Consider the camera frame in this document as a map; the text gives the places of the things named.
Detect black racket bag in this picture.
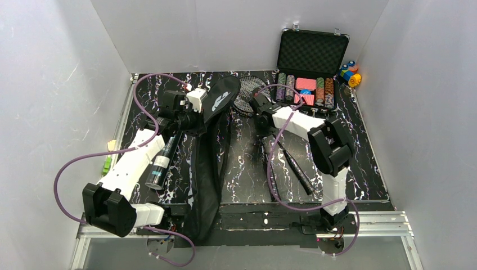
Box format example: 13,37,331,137
183,75,241,242

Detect black shuttlecock tube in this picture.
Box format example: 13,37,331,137
145,132,183,190

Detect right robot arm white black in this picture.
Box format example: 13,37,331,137
249,93,355,230

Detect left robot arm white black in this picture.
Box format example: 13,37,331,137
82,88,207,237

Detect blue dealer chip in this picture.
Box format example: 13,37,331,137
300,89,312,95

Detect pink card deck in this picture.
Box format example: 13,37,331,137
295,78,317,91

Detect black poker chip case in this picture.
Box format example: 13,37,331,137
277,28,349,116

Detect colourful toy blocks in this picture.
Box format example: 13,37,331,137
338,61,362,88

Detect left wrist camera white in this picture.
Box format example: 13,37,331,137
186,88,208,113

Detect beige block on rail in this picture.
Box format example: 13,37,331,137
107,139,116,152

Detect green clip on rail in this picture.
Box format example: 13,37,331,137
101,156,112,176

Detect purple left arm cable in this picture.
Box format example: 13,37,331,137
53,73,196,267

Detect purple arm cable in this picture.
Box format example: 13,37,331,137
53,73,196,267
257,83,361,257

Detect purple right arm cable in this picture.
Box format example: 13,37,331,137
257,83,361,257

